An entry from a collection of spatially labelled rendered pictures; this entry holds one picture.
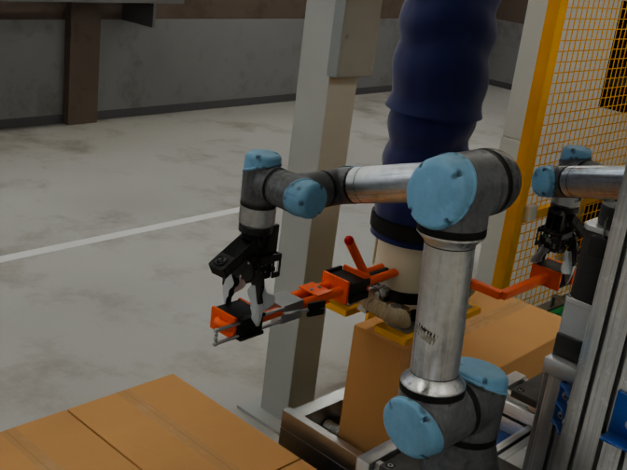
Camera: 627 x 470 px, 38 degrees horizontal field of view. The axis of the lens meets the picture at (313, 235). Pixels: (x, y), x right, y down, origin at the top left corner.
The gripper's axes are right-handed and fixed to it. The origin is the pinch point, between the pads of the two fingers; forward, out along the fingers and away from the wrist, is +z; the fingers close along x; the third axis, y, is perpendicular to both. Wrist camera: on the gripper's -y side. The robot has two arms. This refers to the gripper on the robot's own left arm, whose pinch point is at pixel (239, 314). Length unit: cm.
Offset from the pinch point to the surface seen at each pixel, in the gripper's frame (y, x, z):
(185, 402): 42, 62, 66
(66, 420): 7, 74, 66
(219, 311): -3.9, 2.0, -1.0
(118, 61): 367, 564, 70
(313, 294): 21.8, -0.8, 0.1
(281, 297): 13.7, 1.4, -0.3
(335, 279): 31.1, 0.9, -1.0
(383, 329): 43.6, -6.4, 12.5
